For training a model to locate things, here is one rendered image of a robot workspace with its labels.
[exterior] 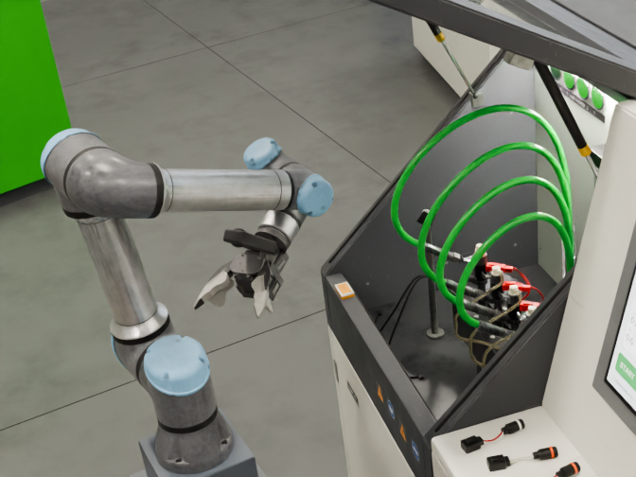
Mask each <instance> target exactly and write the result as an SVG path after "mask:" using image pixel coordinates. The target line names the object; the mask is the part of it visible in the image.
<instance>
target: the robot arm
mask: <svg viewBox="0 0 636 477"><path fill-rule="evenodd" d="M243 160H244V163H245V164H246V166H247V168H248V169H173V168H160V167H159V166H158V165H157V164H155V163H141V162H136V161H133V160H130V159H128V158H126V157H123V156H121V155H120V154H118V153H117V152H116V151H115V150H113V149H112V148H110V147H109V146H108V145H107V144H105V143H104V142H103V141H102V140H101V139H100V138H99V137H98V136H97V135H96V134H94V133H92V132H88V131H86V130H83V129H68V130H65V131H62V132H59V133H57V134H56V135H55V136H53V137H52V138H51V139H50V140H49V141H48V142H47V144H46V146H45V147H44V150H43V152H42V156H41V168H42V172H43V174H44V177H45V179H46V180H47V181H48V182H49V183H50V184H52V185H53V186H54V188H55V190H56V193H57V195H58V198H59V200H60V203H61V206H62V210H63V212H64V214H65V216H66V217H67V218H69V219H71V220H74V221H77V223H78V226H79V229H80V231H81V234H82V236H83V239H84V242H85V244H86V247H87V249H88V252H89V254H90V257H91V259H92V261H93V264H94V266H95V269H96V272H97V276H98V278H99V281H100V283H101V286H102V289H103V290H104V293H105V295H106V298H107V301H108V303H109V306H110V308H111V311H112V313H113V316H114V319H113V320H112V322H111V324H110V330H111V332H112V336H111V343H112V348H113V351H114V353H115V356H116V357H117V359H118V360H119V362H120V363H121V364H122V365H123V366H124V367H126V368H127V369H128V370H129V371H130V372H131V373H132V375H133V376H134V377H135V378H136V379H137V380H138V381H139V383H140V384H141V385H142V386H143V387H144V388H145V390H146V391H147V392H148V393H149V394H150V396H151V398H152V401H153V404H154V408H155V413H156V416H157V420H158V429H157V435H156V441H155V451H156V455H157V459H158V462H159V464H160V465H161V466H162V467H163V468H165V469H166V470H168V471H170V472H173V473H177V474H196V473H201V472H205V471H208V470H210V469H212V468H214V467H216V466H218V465H219V464H221V463H222V462H223V461H224V460H225V459H226V458H227V457H228V456H229V454H230V453H231V451H232V448H233V445H234V441H233V436H232V432H231V429H230V427H229V425H228V424H227V422H226V421H225V419H224V418H223V417H222V415H221V413H220V412H219V410H218V407H217V402H216V398H215V393H214V388H213V383H212V379H211V374H210V364H209V360H208V358H207V356H206V354H205V351H204V349H203V347H202V345H201V344H200V343H199V342H197V341H196V340H194V339H192V338H190V337H187V336H185V337H184V338H182V336H181V335H177V333H176V332H175V330H174V327H173V324H172V323H171V320H170V317H169V314H168V310H167V308H166V307H165V306H164V305H163V304H161V303H159V302H156V301H155V298H154V295H153V292H152V290H151V287H150V282H149V280H148V278H147V275H146V272H145V269H144V266H143V264H142V261H141V258H140V255H139V253H138V251H137V248H136V245H135V242H134V240H133V235H132V232H131V229H130V227H129V225H128V222H127V219H155V218H157V217H158V216H159V215H160V214H161V213H162V212H206V211H259V210H267V212H266V214H265V216H264V218H263V219H262V221H261V223H260V225H259V226H258V228H257V230H256V233H255V234H254V235H253V234H250V233H247V232H246V231H245V230H244V229H241V228H236V229H234V230H232V229H225V231H224V235H223V241H225V242H228V243H231V244H232V245H233V246H235V247H238V248H240V247H243V248H246V249H249V250H246V251H245V253H241V254H240V255H238V256H236V257H235V258H233V259H232V260H231V261H230V262H228V263H226V264H224V265H222V266H221V267H220V268H219V269H218V270H217V271H216V272H215V273H214V274H213V275H212V276H211V278H210V279H209V280H208V281H207V284H206V285H205V287H204V288H203V290H202V292H201V293H200V295H199V297H198V299H197V301H196V302H195V304H194V309H195V310H196V309H197V308H199V307H200V306H202V305H203V304H204V303H205V301H206V300H208V301H209V302H210V303H212V304H213V305H215V306H216V307H220V306H222V305H223V304H224V303H225V295H226V293H227V292H228V291H229V290H230V289H231V288H233V286H234V280H233V279H231V277H232V276H234V278H235V281H236V282H237V285H236V288H237V289H238V291H239V293H241V294H242V296H243V297H244V298H245V297H247V298H255V304H254V308H255V312H256V317H257V319H258V318H260V316H261V315H262V313H263V311H264V310H265V309H266V310H267V311H268V312H269V313H273V312H274V311H273V307H272V305H271V302H270V300H269V297H270V298H271V300H272V301H273V300H274V298H275V297H276V295H277V293H278V291H279V289H280V287H281V286H282V284H283V282H284V280H283V278H282V276H281V275H280V274H281V272H282V270H283V268H284V266H285V265H286V263H287V261H288V259H289V256H288V254H287V250H288V248H290V246H291V245H292V243H293V241H294V239H295V237H296V235H297V234H298V232H299V229H300V227H301V225H302V224H303V222H304V220H305V218H306V217H307V216H310V217H318V216H321V215H323V214H324V213H325V212H327V210H328V209H329V208H330V206H331V204H332V201H333V188H332V186H331V184H330V183H329V182H328V181H326V180H325V179H324V178H323V177H322V176H321V175H319V174H316V173H314V172H312V171H311V170H309V169H307V168H305V167H303V166H302V165H300V164H299V163H297V162H296V161H294V160H292V159H291V158H290V157H288V156H287V155H285V154H284V152H283V151H282V149H281V147H279V146H278V144H277V143H276V141H275V140H273V139H272V138H269V137H266V138H261V139H258V140H257V141H255V142H254V143H253V144H252V145H250V146H249V147H248V148H247V149H246V151H245V152H244V155H243ZM277 283H278V285H279V286H278V288H277V290H276V291H275V293H274V294H273V290H274V287H275V286H276V284H277Z"/></svg>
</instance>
